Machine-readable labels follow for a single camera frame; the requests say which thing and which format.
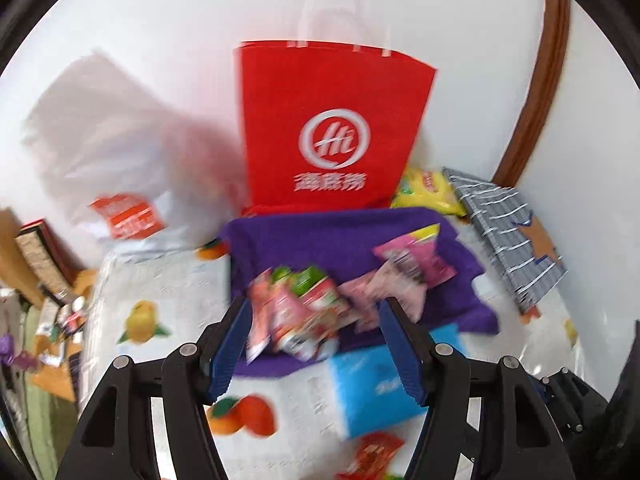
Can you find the green cloth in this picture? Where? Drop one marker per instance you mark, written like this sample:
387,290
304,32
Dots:
45,435

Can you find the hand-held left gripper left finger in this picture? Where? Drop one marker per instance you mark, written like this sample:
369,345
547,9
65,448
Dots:
230,350

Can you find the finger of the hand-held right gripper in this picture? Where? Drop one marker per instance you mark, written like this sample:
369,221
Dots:
560,400

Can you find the fruit print tablecloth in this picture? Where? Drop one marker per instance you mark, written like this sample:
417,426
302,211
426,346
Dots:
165,280

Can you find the yellow chips bag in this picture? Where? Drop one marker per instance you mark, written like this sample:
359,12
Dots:
430,190

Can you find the red paper bag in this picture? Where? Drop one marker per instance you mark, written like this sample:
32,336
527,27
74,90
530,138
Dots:
335,125

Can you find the blue tissue pack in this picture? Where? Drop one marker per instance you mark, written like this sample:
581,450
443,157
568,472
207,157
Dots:
370,385

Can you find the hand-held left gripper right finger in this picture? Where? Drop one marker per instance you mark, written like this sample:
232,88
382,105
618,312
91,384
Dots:
405,355

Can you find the wooden door frame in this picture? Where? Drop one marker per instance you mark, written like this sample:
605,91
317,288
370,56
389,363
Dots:
540,85

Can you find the white plastic bag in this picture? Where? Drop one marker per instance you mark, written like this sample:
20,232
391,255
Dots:
115,140

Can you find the purple plush toy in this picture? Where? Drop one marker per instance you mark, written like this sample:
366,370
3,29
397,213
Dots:
7,350

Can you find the red white snack packet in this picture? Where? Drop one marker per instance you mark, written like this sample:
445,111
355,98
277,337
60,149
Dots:
310,315

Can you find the pink peach snack packet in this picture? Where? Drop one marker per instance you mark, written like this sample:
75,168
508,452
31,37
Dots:
380,290

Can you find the pink white cartoon snack packet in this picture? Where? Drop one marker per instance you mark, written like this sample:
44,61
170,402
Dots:
260,310

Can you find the wooden furniture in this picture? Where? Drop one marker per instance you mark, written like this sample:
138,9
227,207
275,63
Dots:
15,260

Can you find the purple towel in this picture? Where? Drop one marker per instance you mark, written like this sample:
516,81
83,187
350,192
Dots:
325,240

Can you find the patterned box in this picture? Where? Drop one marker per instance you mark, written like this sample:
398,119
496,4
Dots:
45,260

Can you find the magenta snack packet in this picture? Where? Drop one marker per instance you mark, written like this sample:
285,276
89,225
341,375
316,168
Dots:
415,255

